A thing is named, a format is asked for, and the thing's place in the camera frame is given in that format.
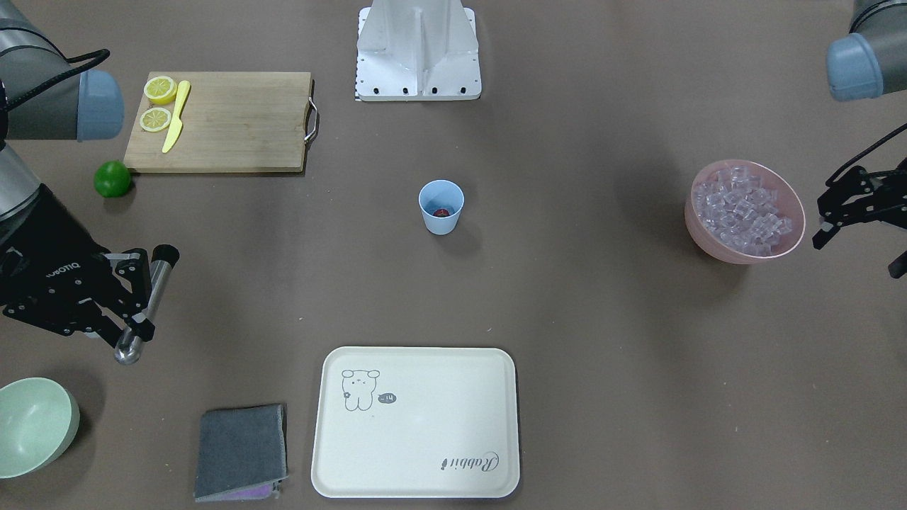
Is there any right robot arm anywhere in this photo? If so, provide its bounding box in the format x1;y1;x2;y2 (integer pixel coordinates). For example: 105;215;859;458
2;2;154;346

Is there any grey folded cloth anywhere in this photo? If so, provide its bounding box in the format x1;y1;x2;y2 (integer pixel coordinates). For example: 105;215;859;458
193;404;288;503

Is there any wooden cutting board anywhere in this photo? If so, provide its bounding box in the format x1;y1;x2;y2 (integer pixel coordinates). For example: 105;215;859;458
123;71;318;174

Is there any light green bowl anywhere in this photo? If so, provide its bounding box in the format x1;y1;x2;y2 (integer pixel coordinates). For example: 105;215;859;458
1;378;81;479

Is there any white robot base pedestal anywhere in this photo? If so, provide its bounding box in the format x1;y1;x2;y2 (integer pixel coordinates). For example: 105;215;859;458
354;1;483;101

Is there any green lime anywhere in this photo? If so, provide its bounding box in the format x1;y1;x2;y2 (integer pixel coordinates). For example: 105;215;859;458
93;159;132;199

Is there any beige rabbit tray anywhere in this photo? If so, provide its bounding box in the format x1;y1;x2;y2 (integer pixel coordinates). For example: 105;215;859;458
311;346;521;499

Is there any lemon slice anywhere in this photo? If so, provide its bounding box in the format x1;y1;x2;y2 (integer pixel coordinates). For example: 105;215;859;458
138;107;172;132
143;75;178;106

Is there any light blue cup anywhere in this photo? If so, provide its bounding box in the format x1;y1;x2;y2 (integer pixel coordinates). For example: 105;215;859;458
417;178;466;236

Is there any yellow plastic knife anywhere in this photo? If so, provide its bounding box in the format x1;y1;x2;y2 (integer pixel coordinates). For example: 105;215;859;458
161;80;191;154

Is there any steel muddler black tip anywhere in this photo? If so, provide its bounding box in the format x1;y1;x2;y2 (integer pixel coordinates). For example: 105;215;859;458
115;244;180;366

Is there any pink bowl of ice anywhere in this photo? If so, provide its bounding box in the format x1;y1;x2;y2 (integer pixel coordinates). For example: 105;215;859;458
685;159;806;264

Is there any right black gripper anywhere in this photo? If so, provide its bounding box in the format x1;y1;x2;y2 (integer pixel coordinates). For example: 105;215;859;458
1;185;155;348

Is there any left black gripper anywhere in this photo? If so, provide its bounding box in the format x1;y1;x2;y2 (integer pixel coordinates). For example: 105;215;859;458
812;159;907;280

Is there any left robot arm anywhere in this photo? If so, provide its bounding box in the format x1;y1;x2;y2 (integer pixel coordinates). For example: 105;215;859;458
812;1;906;249

